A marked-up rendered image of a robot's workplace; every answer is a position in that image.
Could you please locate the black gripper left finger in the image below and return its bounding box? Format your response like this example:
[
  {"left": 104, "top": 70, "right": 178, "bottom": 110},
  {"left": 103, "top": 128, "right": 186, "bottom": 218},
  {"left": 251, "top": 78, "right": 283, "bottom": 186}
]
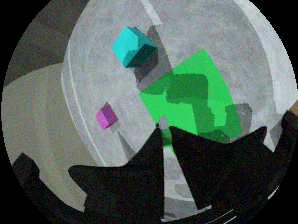
[{"left": 68, "top": 128, "right": 165, "bottom": 218}]

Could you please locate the small purple cube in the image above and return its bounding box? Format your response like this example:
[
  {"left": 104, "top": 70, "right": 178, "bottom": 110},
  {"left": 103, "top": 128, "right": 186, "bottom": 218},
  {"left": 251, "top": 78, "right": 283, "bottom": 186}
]
[{"left": 96, "top": 105, "right": 118, "bottom": 129}]

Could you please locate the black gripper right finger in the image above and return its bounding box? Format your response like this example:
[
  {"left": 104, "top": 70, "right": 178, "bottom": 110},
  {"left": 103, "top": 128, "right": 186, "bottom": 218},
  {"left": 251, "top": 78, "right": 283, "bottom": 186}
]
[{"left": 169, "top": 125, "right": 267, "bottom": 210}]

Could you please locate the cyan cube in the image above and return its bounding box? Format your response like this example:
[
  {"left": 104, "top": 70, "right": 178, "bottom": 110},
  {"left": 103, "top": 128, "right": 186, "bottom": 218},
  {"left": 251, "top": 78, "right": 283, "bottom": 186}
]
[{"left": 110, "top": 26, "right": 157, "bottom": 68}]

